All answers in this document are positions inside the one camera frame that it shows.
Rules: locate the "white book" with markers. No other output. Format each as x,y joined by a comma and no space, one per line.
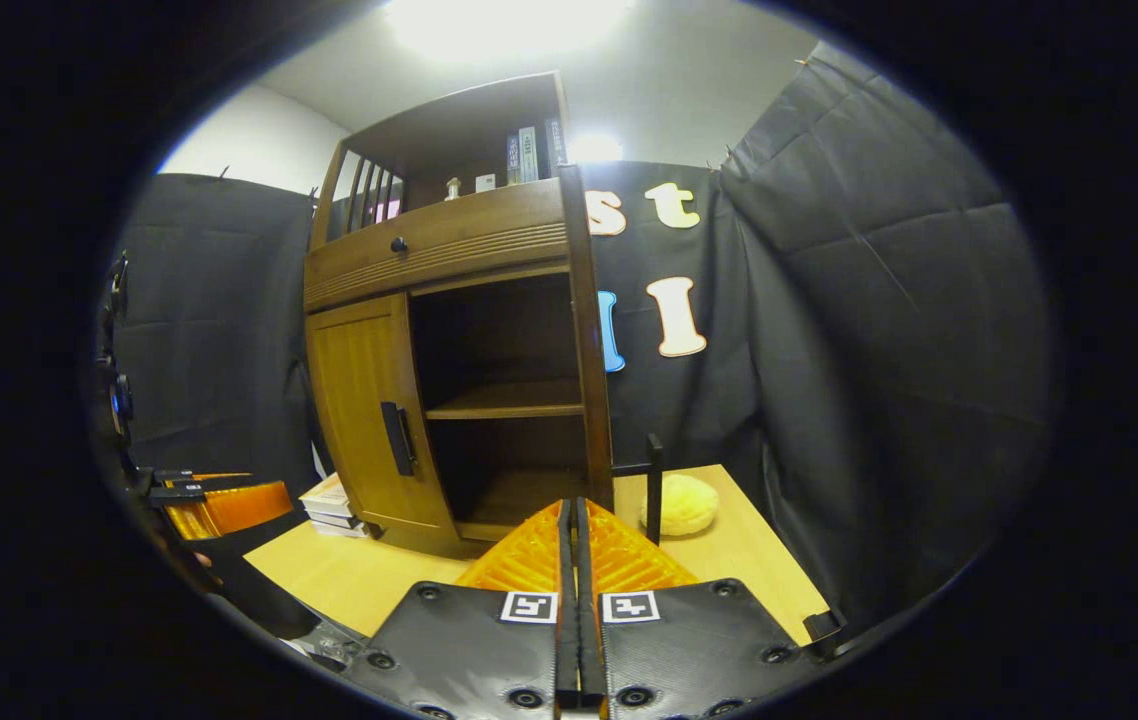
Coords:
334,518
341,529

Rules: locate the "wooden double-door shoe cabinet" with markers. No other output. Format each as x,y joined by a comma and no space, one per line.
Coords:
489,330

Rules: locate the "small white figurine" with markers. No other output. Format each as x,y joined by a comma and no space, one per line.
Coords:
452,189

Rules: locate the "dark blue book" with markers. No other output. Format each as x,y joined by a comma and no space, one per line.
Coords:
512,160

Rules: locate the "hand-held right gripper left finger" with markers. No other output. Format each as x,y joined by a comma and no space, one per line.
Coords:
489,640

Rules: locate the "beige cover book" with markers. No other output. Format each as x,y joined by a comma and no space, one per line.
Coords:
327,495

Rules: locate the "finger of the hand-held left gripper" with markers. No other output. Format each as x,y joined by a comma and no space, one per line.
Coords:
239,508
177,491

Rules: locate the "wooden cabinet door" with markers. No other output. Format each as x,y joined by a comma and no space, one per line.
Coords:
591,350
364,400

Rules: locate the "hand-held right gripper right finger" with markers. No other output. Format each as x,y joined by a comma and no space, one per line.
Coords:
669,640

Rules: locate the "ceiling light panel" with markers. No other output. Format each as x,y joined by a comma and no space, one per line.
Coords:
594,148
499,25

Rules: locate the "small white box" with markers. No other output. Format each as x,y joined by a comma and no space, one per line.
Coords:
485,182

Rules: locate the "pale spine book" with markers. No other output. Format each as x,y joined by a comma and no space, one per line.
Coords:
528,154

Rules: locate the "yellow round sponge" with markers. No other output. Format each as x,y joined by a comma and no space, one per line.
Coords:
687,503

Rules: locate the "black spine book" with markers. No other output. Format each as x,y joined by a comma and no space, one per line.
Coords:
554,148

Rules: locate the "wooden inner shelf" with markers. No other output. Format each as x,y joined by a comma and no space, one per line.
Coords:
509,400

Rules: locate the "wooden drawer with black knob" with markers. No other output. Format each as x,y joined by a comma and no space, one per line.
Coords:
469,235

